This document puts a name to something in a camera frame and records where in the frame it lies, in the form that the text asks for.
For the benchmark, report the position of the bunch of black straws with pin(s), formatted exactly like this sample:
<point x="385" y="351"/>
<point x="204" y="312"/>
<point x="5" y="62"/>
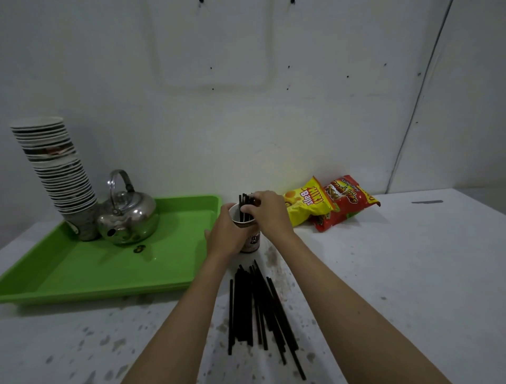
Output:
<point x="244" y="209"/>

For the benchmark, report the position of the person's left hand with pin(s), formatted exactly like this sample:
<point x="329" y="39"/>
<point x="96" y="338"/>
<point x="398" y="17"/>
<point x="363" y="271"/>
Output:
<point x="222" y="237"/>

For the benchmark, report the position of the person's left forearm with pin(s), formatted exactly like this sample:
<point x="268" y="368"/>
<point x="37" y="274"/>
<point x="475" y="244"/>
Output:
<point x="185" y="312"/>

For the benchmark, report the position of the shiny steel kettle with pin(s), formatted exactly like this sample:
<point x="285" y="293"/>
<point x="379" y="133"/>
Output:
<point x="128" y="221"/>

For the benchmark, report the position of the person's left fingers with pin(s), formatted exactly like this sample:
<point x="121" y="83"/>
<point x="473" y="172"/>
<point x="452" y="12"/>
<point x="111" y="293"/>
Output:
<point x="228" y="209"/>

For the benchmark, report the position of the pile of loose black straws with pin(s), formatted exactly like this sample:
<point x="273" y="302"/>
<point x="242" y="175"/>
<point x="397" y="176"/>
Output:
<point x="253" y="308"/>

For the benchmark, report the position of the stack of paper cups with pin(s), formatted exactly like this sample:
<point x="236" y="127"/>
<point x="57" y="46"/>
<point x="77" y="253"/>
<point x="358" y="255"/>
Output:
<point x="59" y="170"/>

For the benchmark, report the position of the yellow snack packet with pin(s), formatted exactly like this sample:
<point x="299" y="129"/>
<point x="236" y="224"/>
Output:
<point x="306" y="203"/>

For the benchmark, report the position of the printed paper cup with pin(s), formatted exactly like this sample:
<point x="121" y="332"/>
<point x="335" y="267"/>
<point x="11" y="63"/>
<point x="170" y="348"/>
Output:
<point x="251" y="239"/>

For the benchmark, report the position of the green plastic tray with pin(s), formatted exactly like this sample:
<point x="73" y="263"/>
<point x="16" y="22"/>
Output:
<point x="118" y="265"/>

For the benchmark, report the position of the person's right hand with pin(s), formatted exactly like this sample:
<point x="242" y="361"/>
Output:
<point x="272" y="217"/>

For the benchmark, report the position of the person's right forearm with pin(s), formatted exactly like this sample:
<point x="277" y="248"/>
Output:
<point x="348" y="312"/>

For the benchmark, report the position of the red snack packet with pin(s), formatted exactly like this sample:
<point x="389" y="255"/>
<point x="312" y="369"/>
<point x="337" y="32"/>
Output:
<point x="344" y="205"/>

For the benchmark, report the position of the small grey flat strip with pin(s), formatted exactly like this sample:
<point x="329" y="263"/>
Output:
<point x="427" y="201"/>

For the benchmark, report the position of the person's right fingers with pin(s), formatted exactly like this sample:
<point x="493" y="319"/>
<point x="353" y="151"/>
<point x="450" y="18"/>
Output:
<point x="259" y="199"/>

